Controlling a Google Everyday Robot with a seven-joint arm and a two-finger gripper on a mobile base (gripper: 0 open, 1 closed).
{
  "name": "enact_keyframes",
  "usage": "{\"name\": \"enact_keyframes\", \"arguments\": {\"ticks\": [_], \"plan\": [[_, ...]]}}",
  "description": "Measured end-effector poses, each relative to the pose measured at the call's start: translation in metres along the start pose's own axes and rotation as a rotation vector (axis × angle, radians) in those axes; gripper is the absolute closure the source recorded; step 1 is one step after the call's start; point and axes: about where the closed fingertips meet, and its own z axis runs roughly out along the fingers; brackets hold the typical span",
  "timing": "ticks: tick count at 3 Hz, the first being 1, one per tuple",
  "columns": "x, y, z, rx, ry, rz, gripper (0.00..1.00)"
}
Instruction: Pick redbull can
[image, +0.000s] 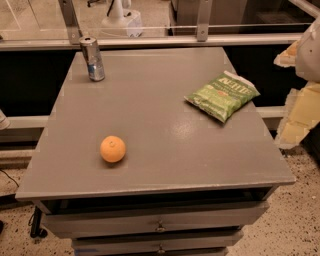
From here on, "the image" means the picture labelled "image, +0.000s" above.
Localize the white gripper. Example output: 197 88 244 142
274 17 320 149

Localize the silver blue redbull can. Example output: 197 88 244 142
79 36 105 82

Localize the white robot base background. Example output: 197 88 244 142
101 0 143 38

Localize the green chip bag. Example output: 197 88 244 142
184 71 260 123

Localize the lower grey drawer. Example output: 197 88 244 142
72 230 243 256

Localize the grey drawer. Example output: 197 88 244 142
43 201 269 238
72 230 243 256

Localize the grey drawer cabinet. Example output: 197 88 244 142
16 48 294 256

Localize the orange fruit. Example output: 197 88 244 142
100 136 126 163

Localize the upper grey drawer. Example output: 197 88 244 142
43 201 269 238

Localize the black caster wheel leg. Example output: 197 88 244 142
29 207 48 238

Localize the right metal rail bracket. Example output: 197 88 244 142
196 0 213 42

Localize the metal rail bracket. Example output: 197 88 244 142
196 0 213 42
58 0 82 45

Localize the left metal rail bracket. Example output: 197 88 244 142
58 0 82 45

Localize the black floor cable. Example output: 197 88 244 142
0 168 20 189

